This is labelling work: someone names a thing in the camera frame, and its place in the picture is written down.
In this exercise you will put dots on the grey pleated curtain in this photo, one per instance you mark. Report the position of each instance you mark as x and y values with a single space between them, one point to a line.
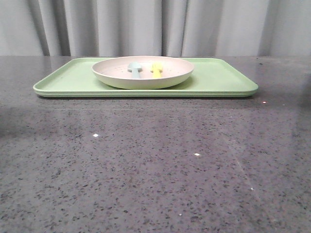
177 28

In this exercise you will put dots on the beige speckled plate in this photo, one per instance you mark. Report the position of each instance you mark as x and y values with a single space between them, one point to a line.
114 72

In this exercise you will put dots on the light green plastic tray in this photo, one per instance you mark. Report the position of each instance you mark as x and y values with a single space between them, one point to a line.
211 77

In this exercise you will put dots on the light blue plastic spoon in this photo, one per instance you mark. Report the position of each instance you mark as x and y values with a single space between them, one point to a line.
135 68

